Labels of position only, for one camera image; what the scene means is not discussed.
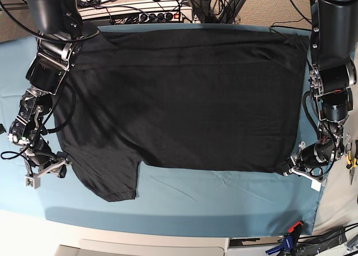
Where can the black T-shirt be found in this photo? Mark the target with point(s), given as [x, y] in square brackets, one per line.
[202, 99]

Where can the blue orange clamp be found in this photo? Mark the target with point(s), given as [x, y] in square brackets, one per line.
[289, 242]

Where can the left gripper silver body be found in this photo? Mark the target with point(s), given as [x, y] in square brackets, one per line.
[311, 165]

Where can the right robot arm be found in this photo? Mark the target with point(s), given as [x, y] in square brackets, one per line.
[59, 40]

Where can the right gripper silver body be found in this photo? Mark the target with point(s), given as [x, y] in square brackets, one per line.
[40, 163]

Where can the teal table cloth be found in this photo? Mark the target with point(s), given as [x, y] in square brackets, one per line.
[172, 202]

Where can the yellow handled pliers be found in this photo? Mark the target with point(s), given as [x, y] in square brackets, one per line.
[351, 160]

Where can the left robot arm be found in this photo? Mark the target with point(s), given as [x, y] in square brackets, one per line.
[329, 100]

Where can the white power strip black sockets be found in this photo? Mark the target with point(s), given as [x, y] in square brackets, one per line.
[161, 17]

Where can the black bag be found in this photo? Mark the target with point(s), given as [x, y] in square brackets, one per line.
[322, 243]

